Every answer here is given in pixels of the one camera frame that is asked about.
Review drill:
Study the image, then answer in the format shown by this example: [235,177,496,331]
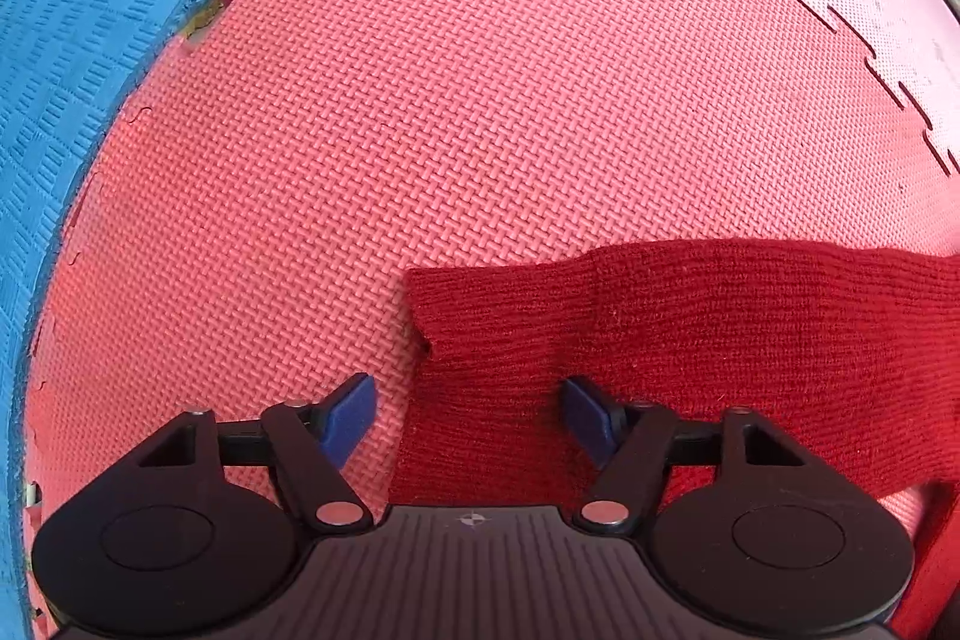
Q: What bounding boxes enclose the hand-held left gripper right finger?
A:
[561,376,818,533]

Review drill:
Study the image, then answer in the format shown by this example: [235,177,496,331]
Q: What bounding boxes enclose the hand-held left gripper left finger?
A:
[139,372,377,533]

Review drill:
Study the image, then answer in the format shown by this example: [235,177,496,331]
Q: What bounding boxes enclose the red knit sweater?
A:
[388,239,960,513]

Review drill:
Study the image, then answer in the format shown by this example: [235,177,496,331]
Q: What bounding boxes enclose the red foam floor mat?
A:
[15,0,960,640]

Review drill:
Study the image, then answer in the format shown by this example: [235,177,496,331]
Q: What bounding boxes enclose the blue foam floor mat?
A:
[0,0,353,640]

